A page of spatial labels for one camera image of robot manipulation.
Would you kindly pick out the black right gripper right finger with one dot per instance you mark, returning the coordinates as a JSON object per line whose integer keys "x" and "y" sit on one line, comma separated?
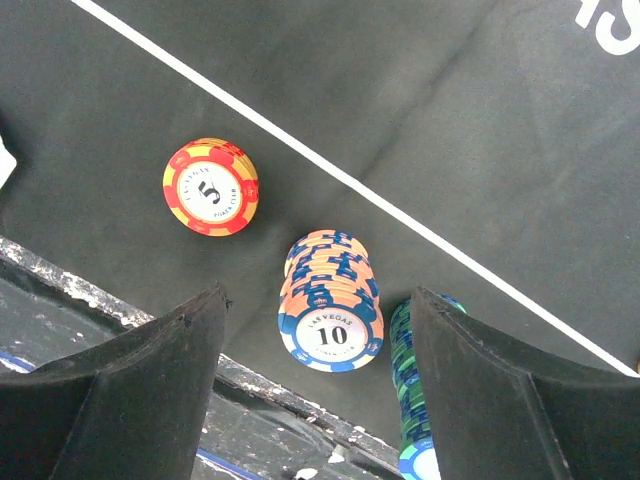
{"x": 500, "y": 408}

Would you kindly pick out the blue playing card box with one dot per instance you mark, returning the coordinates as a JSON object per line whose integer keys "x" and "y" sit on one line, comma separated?
{"x": 8, "y": 164}

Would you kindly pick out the green blue chip stack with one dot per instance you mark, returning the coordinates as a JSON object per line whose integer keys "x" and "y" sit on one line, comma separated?
{"x": 417, "y": 456}

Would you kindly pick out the orange red chip stack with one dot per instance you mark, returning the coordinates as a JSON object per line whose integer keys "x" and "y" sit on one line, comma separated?
{"x": 212, "y": 187}

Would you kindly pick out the pink blue chip stack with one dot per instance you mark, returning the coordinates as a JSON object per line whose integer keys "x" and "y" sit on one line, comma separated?
{"x": 329, "y": 315}

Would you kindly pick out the black poker table mat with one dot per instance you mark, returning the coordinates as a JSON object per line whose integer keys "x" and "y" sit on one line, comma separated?
{"x": 503, "y": 127}

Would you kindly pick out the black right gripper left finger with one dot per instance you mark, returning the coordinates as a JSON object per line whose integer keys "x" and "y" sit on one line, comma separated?
{"x": 130, "y": 408}

